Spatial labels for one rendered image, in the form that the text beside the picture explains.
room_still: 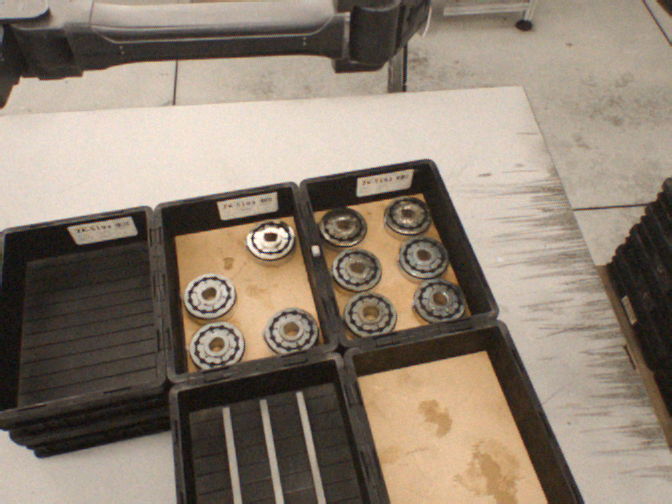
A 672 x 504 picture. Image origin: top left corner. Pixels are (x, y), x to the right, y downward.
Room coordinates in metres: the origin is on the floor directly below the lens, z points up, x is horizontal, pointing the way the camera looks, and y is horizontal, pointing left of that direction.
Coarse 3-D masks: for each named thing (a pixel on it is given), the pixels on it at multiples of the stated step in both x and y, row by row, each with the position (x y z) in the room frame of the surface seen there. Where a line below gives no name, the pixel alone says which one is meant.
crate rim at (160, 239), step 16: (224, 192) 0.81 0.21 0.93; (240, 192) 0.81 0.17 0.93; (256, 192) 0.81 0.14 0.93; (160, 208) 0.77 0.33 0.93; (304, 208) 0.77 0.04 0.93; (160, 224) 0.73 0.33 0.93; (304, 224) 0.73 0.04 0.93; (160, 240) 0.69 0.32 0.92; (160, 256) 0.65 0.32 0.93; (160, 272) 0.61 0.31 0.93; (320, 272) 0.61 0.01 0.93; (160, 288) 0.58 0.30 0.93; (320, 288) 0.58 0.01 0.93; (336, 336) 0.48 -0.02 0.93; (304, 352) 0.45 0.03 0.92; (320, 352) 0.45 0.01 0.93; (336, 352) 0.46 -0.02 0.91; (224, 368) 0.42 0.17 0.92; (240, 368) 0.42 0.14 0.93
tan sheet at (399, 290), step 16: (368, 208) 0.85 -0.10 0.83; (384, 208) 0.85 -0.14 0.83; (368, 224) 0.80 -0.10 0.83; (432, 224) 0.80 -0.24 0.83; (368, 240) 0.76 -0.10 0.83; (384, 240) 0.76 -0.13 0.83; (400, 240) 0.76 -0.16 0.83; (384, 256) 0.72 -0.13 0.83; (384, 272) 0.68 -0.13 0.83; (448, 272) 0.68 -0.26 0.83; (384, 288) 0.64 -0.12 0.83; (400, 288) 0.64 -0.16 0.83; (416, 288) 0.64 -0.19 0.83; (400, 304) 0.60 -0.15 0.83; (400, 320) 0.56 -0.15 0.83; (416, 320) 0.56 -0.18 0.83
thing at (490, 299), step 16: (416, 160) 0.90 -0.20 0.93; (432, 160) 0.90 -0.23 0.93; (320, 176) 0.85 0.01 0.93; (336, 176) 0.85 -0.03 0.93; (352, 176) 0.85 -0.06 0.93; (304, 192) 0.81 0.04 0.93; (448, 192) 0.81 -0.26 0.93; (448, 208) 0.77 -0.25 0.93; (320, 240) 0.69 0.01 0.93; (464, 240) 0.69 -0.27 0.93; (320, 256) 0.65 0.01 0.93; (480, 272) 0.61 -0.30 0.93; (336, 304) 0.54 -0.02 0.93; (496, 304) 0.54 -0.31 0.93; (336, 320) 0.51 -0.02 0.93; (480, 320) 0.51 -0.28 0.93; (368, 336) 0.48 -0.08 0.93; (400, 336) 0.48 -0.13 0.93
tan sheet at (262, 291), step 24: (192, 240) 0.76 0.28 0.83; (216, 240) 0.76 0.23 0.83; (240, 240) 0.76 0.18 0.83; (192, 264) 0.70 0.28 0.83; (216, 264) 0.70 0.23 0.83; (240, 264) 0.70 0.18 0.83; (288, 264) 0.70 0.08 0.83; (240, 288) 0.64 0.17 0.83; (264, 288) 0.64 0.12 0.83; (288, 288) 0.64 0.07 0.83; (240, 312) 0.58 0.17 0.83; (264, 312) 0.58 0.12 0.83; (312, 312) 0.58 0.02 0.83; (192, 336) 0.53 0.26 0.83
